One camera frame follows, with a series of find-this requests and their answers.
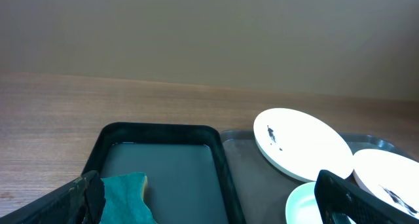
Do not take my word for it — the black water tray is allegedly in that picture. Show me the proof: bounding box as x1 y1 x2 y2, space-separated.
83 122 246 224

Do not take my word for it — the green yellow sponge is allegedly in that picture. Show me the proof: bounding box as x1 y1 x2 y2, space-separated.
100 172 156 224

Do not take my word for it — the white plate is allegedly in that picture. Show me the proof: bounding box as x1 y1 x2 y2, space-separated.
285 181 357 224
253 108 354 182
353 149 418 219

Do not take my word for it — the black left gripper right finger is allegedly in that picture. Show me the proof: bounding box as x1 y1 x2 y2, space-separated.
314 170 418 224

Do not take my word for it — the dark grey serving tray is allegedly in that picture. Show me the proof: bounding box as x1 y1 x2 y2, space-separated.
219 128 419 224

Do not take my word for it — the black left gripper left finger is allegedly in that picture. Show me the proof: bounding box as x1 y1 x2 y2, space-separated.
1 170 105 224

